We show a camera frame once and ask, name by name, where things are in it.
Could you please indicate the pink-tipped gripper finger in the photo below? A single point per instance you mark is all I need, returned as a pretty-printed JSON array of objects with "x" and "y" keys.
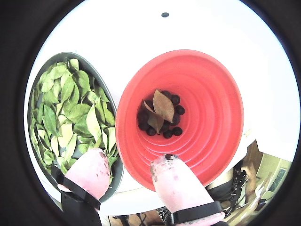
[
  {"x": 181, "y": 188},
  {"x": 90, "y": 174}
]

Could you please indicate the grey round bowl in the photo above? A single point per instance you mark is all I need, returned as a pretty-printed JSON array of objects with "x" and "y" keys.
[{"x": 117, "y": 174}]

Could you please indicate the red collapsible cup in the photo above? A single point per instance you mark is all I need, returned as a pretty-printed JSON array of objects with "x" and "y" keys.
[{"x": 211, "y": 106}]

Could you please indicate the black white patterned cloth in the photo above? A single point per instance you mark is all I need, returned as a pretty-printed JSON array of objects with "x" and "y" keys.
[{"x": 162, "y": 213}]

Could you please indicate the medium dried brown leaf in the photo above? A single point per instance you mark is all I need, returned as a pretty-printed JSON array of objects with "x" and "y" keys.
[{"x": 155, "y": 122}]

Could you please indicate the green leaf pile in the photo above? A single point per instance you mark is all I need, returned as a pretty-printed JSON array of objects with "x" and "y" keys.
[{"x": 70, "y": 106}]

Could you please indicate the brown wooden cabinet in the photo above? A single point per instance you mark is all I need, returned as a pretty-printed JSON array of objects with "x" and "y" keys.
[{"x": 252, "y": 150}]

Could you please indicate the large dried brown leaf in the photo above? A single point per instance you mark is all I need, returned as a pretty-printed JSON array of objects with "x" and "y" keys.
[{"x": 163, "y": 106}]

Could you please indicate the small dried brown leaf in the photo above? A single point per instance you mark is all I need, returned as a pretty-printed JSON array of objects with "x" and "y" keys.
[{"x": 148, "y": 106}]

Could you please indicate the green framed picture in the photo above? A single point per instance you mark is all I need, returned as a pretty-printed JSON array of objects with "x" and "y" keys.
[{"x": 278, "y": 177}]

